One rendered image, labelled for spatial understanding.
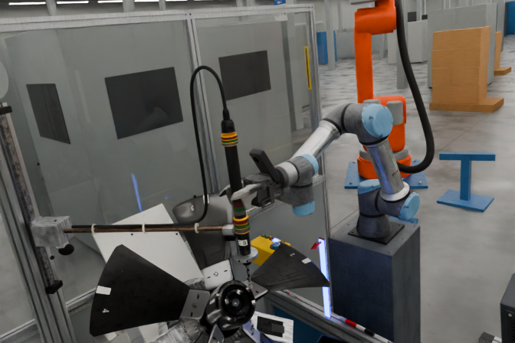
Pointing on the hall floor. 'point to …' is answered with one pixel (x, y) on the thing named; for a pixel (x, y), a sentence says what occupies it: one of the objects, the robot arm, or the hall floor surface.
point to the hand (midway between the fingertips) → (227, 193)
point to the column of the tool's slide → (58, 327)
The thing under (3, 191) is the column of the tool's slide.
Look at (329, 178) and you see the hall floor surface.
